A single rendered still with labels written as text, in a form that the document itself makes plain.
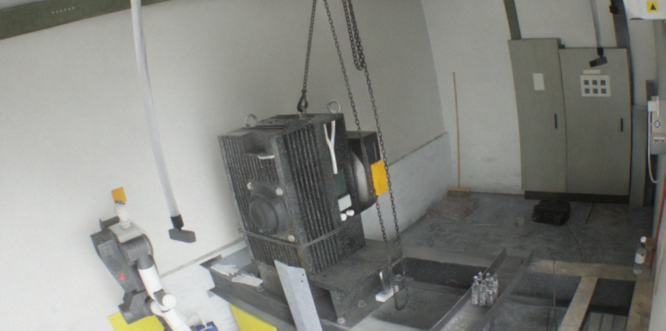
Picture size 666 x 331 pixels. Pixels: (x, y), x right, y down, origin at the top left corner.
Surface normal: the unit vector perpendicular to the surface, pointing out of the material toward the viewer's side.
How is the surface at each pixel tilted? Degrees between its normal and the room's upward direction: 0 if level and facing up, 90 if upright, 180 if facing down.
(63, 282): 90
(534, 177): 90
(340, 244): 90
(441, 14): 90
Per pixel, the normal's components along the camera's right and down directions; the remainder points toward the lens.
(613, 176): -0.66, 0.28
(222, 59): 0.74, 0.02
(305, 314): -0.48, 0.27
